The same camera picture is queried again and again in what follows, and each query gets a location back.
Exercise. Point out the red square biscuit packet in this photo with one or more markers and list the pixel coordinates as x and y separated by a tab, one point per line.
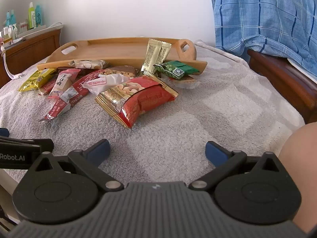
48	86

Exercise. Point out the grey checkered blanket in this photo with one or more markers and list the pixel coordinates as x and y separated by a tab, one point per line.
198	119

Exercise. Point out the green bottle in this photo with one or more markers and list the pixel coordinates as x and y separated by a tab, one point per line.
31	17

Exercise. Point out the small white pink packet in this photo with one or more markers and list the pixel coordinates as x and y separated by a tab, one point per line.
106	83

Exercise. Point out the pink snack packet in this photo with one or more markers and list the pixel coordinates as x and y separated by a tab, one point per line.
63	81

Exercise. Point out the red gold nut packet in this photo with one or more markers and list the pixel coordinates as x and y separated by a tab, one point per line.
138	99

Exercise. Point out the clear biscuit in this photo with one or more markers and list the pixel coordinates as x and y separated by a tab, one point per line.
185	82

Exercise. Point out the long red snack bar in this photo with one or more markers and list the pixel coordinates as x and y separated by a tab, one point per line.
59	106

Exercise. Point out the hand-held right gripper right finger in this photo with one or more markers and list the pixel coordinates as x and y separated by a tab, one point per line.
215	152

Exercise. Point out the red chocolate bar packet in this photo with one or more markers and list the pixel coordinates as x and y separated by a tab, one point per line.
121	71

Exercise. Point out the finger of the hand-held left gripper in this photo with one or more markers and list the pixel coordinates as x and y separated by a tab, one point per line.
3	132
29	143

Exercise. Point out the beige sachet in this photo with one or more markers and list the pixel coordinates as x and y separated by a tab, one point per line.
151	57
165	53

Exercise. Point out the wooden bed frame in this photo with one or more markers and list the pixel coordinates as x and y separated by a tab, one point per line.
284	79

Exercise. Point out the white organiser tray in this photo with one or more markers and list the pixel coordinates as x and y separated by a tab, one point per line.
32	32

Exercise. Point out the small teal bottle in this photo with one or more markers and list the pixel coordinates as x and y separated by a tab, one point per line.
11	19

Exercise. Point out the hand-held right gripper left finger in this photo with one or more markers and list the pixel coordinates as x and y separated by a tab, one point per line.
99	151

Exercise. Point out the white nougat packet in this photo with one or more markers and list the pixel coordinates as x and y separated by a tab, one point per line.
89	64

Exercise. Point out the person's leg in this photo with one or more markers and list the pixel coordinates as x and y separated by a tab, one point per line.
302	178

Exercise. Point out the green snack packet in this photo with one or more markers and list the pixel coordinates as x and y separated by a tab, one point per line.
173	69

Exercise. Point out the wooden serving tray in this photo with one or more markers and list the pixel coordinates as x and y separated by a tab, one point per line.
111	47

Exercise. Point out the yellow snack packet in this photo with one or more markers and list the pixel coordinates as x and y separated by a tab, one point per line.
34	80

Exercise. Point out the blue plaid shirt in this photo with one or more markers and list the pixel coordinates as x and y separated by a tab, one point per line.
260	17

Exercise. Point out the wooden nightstand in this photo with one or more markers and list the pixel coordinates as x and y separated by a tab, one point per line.
32	49

